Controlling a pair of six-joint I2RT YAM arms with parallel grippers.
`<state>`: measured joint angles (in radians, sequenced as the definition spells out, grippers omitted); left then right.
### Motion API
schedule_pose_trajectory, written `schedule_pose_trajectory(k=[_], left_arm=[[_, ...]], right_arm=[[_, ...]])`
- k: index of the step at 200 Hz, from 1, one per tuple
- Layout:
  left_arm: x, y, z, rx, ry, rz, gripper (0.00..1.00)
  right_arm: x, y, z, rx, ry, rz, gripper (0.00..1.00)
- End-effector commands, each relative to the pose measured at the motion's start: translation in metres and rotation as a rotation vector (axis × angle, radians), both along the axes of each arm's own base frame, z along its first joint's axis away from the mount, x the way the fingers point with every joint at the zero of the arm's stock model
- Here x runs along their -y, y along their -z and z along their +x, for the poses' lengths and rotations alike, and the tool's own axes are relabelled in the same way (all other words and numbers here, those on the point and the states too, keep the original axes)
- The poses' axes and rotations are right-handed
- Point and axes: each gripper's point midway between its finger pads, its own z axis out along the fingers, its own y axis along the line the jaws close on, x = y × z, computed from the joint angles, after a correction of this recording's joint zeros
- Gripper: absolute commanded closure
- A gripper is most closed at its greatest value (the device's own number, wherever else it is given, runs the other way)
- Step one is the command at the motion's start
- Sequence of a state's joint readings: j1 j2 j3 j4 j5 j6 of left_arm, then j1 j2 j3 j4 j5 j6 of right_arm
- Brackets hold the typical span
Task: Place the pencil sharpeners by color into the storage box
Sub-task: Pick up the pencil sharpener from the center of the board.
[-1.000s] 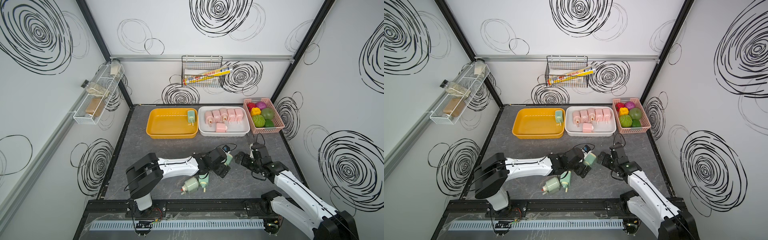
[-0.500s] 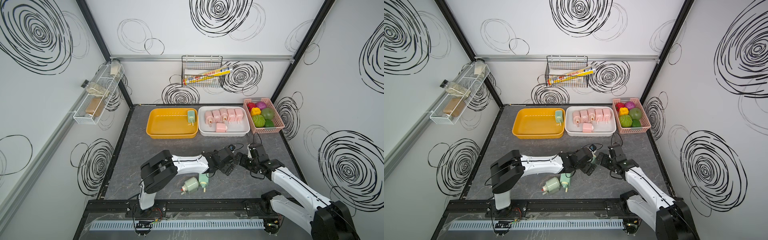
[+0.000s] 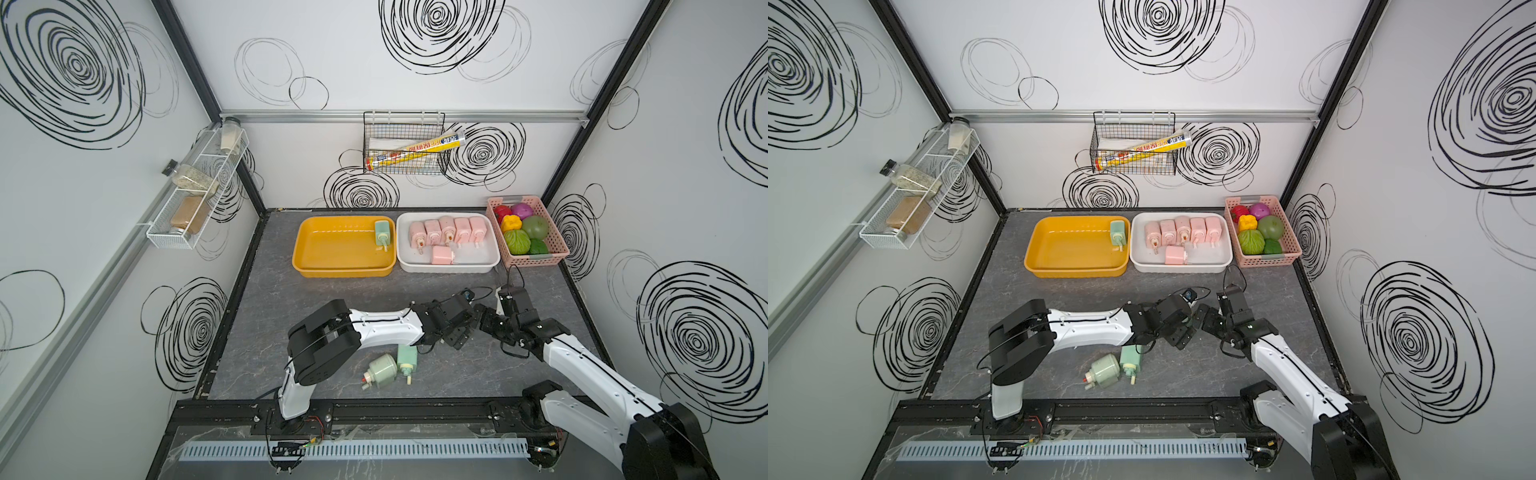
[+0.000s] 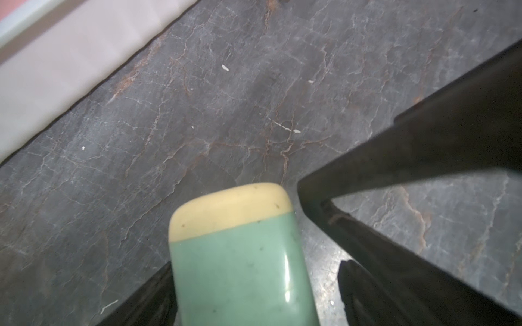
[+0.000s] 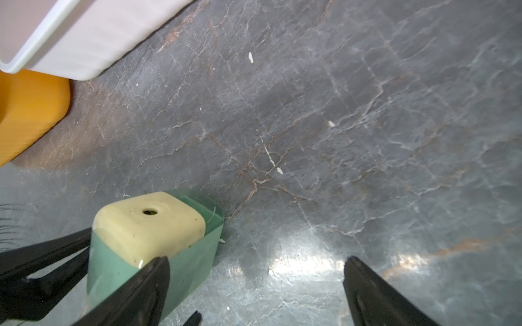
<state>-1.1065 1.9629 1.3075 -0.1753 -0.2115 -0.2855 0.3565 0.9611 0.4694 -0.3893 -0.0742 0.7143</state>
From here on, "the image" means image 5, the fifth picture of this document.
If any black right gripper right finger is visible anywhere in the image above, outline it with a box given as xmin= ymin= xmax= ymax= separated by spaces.
xmin=343 ymin=256 xmax=437 ymax=326

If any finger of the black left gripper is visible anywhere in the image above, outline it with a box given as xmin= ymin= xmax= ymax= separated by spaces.
xmin=1 ymin=249 xmax=89 ymax=322
xmin=1 ymin=228 xmax=92 ymax=281

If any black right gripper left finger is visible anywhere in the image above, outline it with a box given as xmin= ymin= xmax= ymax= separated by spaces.
xmin=75 ymin=257 xmax=170 ymax=326

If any yellow plastic storage tray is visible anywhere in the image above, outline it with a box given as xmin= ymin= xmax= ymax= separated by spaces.
xmin=1 ymin=70 xmax=71 ymax=166

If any white plastic storage tray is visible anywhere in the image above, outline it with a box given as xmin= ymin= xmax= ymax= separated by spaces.
xmin=1 ymin=0 xmax=189 ymax=81

